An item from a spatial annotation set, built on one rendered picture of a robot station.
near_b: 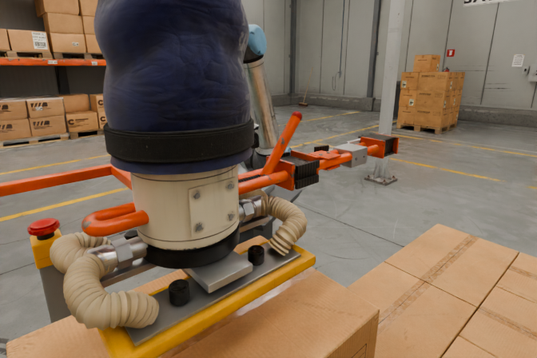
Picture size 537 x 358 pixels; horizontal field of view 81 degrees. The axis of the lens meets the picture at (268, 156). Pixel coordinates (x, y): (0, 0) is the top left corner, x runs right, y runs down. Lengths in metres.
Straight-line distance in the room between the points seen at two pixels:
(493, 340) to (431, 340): 0.21
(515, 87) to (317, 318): 9.98
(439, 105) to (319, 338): 7.56
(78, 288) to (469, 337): 1.24
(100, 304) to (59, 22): 7.47
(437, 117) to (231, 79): 7.74
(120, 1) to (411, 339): 1.26
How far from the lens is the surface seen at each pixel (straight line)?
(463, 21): 10.83
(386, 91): 4.23
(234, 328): 0.70
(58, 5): 7.83
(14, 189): 0.75
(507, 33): 10.55
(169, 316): 0.49
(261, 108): 1.41
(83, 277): 0.48
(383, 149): 0.92
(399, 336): 1.33
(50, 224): 1.01
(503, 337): 1.49
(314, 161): 0.67
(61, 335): 0.79
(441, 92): 8.03
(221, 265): 0.52
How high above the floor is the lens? 1.43
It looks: 16 degrees down
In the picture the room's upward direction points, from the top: straight up
